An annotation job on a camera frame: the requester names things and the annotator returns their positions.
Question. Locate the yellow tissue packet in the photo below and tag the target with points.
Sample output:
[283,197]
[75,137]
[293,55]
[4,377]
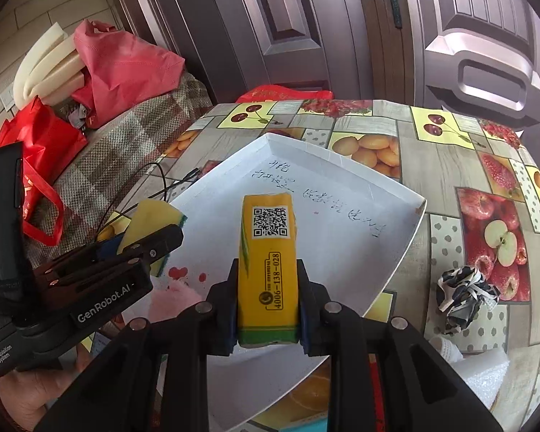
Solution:
[267,279]

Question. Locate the fruit print tablecloth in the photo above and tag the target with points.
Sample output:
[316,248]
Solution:
[432,162]

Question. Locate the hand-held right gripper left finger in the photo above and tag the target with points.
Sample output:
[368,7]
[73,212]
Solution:
[228,324]

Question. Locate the white foam tubes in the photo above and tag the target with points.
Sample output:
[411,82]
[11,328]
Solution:
[40,67]

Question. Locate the brown panelled door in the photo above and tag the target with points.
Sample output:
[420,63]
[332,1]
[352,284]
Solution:
[270,18]
[477,45]

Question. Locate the white foam net sleeve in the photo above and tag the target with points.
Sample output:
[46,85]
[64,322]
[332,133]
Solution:
[445,348]

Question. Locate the black and white scrunchie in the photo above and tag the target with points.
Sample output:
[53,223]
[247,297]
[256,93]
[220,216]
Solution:
[463,297]

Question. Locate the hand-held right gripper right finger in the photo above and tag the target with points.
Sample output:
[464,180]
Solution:
[304,324]

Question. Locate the person's left hand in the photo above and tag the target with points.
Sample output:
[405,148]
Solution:
[22,396]

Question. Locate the red bag with gold print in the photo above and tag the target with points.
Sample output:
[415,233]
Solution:
[283,93]

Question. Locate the pink towel with red hearts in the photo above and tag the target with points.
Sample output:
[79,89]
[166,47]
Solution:
[175,301]

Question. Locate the pink fabric bag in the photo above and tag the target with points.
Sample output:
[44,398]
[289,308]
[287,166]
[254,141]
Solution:
[121,67]

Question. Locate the yellow and green sponge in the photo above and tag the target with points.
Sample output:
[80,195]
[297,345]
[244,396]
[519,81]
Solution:
[155,216]

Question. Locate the white foam sheet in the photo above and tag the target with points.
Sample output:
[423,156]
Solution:
[483,378]

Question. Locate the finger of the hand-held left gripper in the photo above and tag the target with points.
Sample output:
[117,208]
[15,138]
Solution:
[157,243]
[112,246]

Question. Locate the white cardboard box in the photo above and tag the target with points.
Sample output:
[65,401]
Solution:
[342,243]

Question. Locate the red plastic bag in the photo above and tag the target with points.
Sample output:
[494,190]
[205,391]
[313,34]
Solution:
[40,144]

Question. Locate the plaid sofa cover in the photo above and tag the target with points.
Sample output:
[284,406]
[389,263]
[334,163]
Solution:
[117,144]

